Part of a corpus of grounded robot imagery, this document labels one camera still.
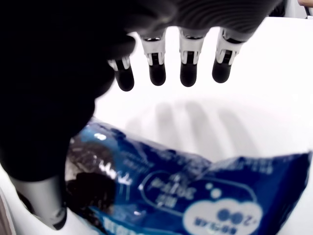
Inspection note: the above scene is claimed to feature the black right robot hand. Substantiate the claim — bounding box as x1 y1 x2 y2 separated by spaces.
0 0 286 231

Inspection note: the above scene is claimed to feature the blue Oreo cookie packet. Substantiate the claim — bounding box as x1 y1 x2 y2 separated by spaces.
64 119 313 235

